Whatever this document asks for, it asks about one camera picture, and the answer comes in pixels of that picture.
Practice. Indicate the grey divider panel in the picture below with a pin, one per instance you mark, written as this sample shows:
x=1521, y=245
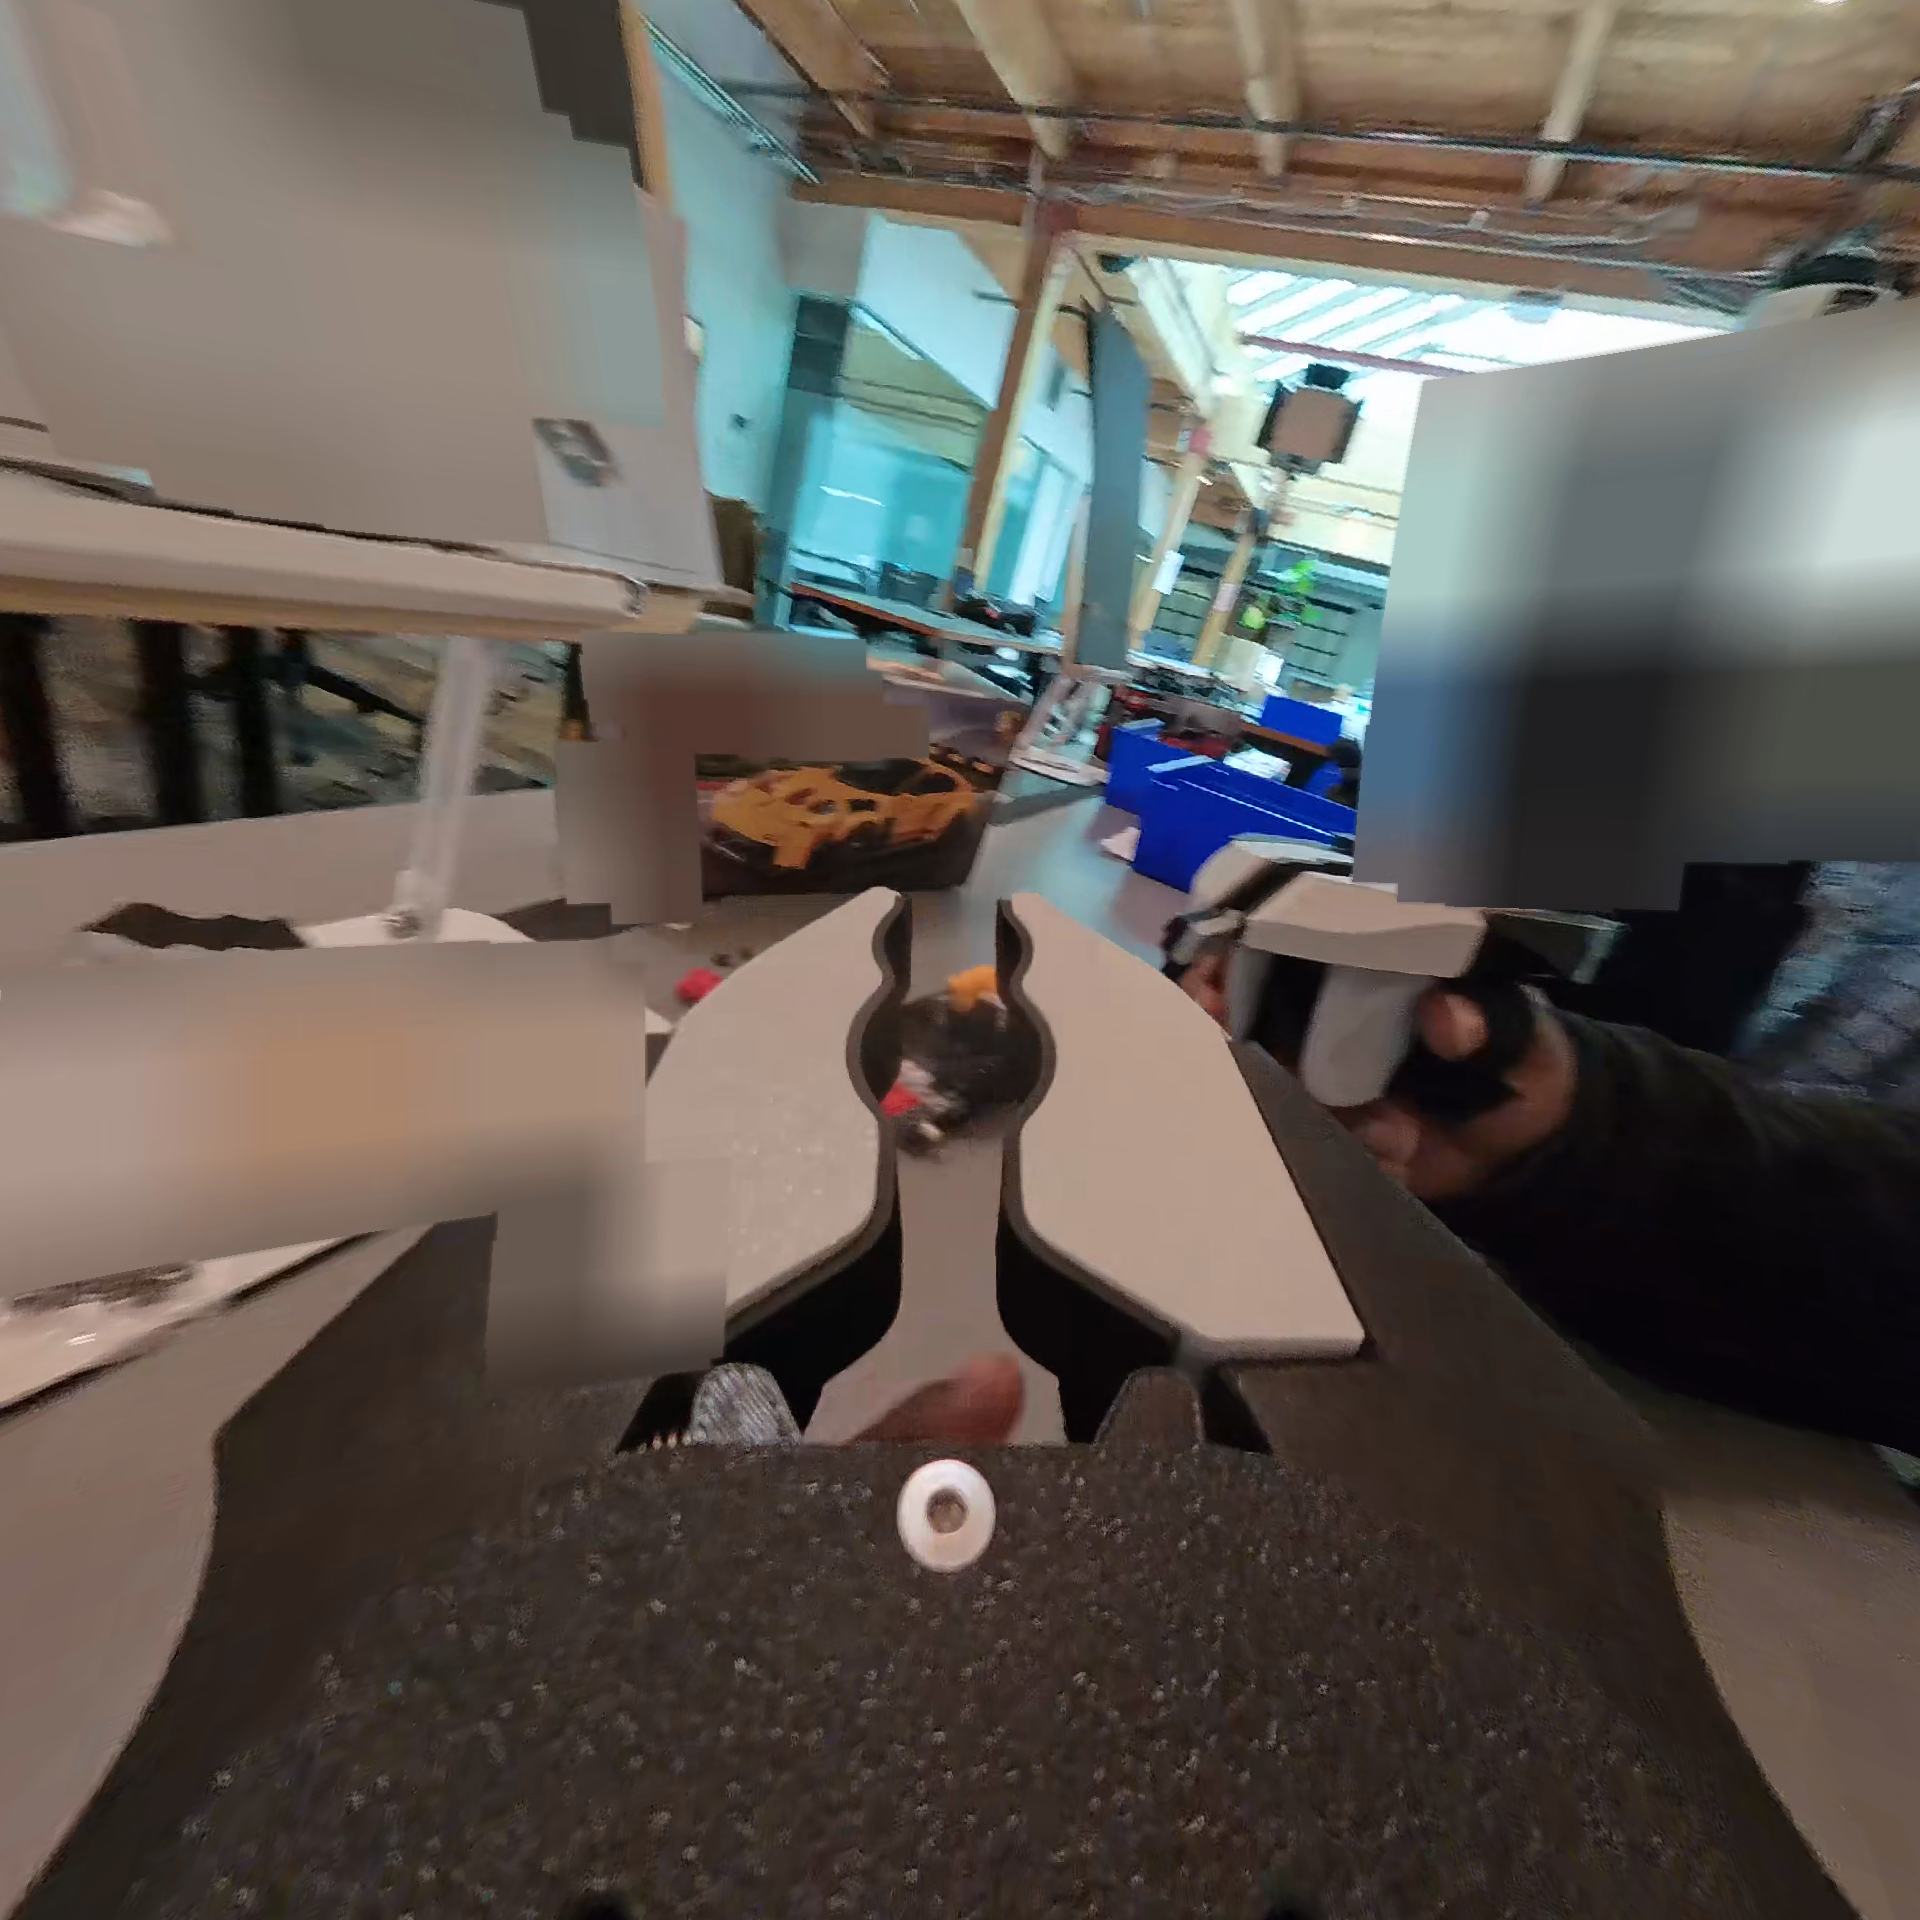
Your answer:
x=1108, y=495

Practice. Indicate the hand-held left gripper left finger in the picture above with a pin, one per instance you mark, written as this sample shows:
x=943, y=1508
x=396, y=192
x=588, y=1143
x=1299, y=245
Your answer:
x=795, y=1142

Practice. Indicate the blue plastic storage bin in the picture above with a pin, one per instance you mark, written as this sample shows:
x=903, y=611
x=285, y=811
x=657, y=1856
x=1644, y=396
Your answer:
x=1244, y=827
x=1148, y=764
x=1299, y=723

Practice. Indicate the studio light on stand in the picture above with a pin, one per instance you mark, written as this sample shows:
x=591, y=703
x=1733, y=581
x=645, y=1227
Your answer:
x=1307, y=429

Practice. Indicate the person's left hand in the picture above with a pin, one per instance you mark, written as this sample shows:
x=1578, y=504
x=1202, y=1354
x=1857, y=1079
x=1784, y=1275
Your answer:
x=945, y=1412

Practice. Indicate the blue plaid shirt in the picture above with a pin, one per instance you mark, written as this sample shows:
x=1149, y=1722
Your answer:
x=1860, y=962

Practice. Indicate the person's right hand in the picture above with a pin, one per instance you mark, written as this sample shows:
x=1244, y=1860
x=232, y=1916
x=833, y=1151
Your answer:
x=1464, y=1156

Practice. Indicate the orange black lego car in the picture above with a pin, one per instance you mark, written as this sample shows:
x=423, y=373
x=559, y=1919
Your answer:
x=960, y=1051

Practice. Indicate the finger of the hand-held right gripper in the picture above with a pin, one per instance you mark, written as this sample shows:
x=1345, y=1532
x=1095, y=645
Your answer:
x=1276, y=861
x=1365, y=926

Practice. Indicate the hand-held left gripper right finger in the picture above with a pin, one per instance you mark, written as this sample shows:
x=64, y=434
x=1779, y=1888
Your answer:
x=1155, y=1172

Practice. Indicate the lego car box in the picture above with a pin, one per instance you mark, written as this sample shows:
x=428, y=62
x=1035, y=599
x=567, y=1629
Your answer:
x=840, y=820

